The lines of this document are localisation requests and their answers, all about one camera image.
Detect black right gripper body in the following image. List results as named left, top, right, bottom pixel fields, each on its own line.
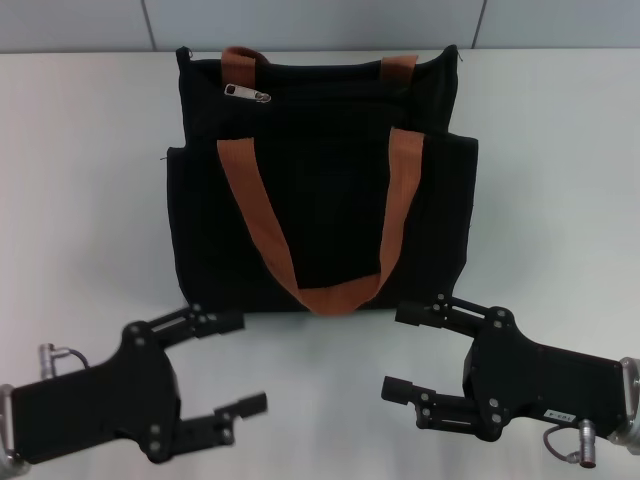
left=463, top=310, right=632, bottom=445

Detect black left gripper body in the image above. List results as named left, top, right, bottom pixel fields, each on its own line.
left=10, top=319, right=182, bottom=465

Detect black food bag orange handles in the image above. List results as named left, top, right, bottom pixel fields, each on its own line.
left=158, top=43, right=480, bottom=319

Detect silver zipper pull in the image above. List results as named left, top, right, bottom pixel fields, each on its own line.
left=223, top=83, right=274, bottom=105

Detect right black cable silver plug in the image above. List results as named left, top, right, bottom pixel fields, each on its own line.
left=543, top=419, right=597, bottom=471

